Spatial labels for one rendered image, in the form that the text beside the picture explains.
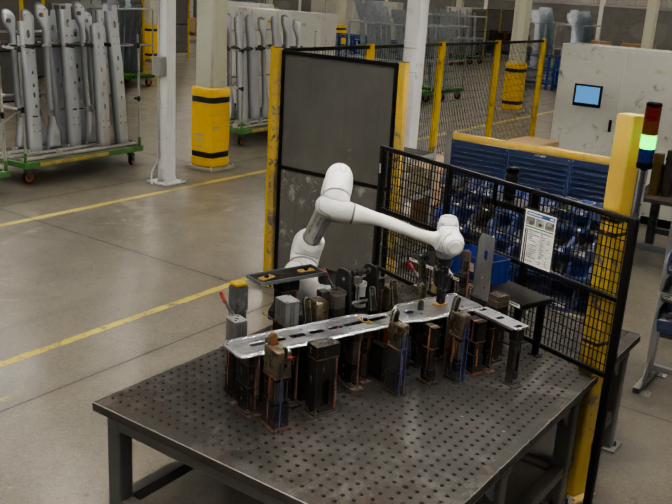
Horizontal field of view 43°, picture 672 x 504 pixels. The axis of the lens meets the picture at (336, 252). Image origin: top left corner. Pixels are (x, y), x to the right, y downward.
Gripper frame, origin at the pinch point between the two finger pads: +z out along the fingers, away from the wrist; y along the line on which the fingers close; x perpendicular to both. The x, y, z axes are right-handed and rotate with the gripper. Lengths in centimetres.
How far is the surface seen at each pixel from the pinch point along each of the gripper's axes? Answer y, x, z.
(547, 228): 15, 54, -33
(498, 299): 16.5, 23.5, 0.2
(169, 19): -682, 166, -95
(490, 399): 46, -6, 35
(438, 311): 6.5, -6.8, 4.8
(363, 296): -19.3, -33.6, 1.2
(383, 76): -205, 117, -83
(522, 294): 13.7, 43.9, 1.8
